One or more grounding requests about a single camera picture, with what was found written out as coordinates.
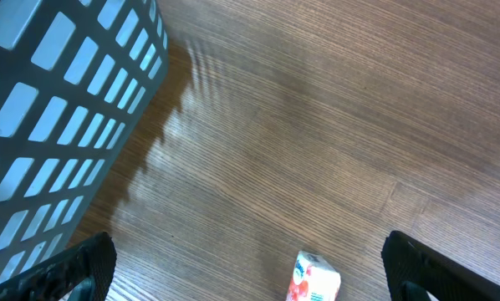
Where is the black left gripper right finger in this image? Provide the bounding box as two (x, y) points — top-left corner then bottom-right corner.
(381, 231), (500, 301)

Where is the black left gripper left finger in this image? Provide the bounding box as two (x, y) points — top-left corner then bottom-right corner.
(0, 232), (117, 301)

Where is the red Kleenex tissue pack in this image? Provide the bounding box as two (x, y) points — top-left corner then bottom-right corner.
(286, 251), (341, 301)

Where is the grey plastic shopping basket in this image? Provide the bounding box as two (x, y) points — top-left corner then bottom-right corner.
(0, 0), (168, 283)

